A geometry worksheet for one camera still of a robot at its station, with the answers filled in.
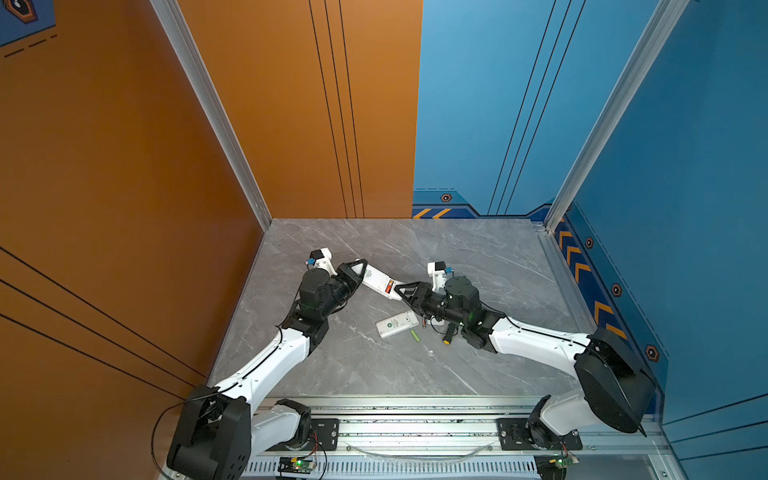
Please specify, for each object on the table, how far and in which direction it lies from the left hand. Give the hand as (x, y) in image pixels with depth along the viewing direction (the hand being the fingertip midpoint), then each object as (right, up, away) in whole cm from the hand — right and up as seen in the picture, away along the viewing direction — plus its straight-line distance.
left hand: (369, 259), depth 78 cm
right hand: (+6, -9, -1) cm, 11 cm away
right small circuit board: (+47, -47, -9) cm, 67 cm away
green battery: (+13, -23, +11) cm, 29 cm away
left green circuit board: (-17, -49, -8) cm, 53 cm away
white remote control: (+7, -20, +13) cm, 25 cm away
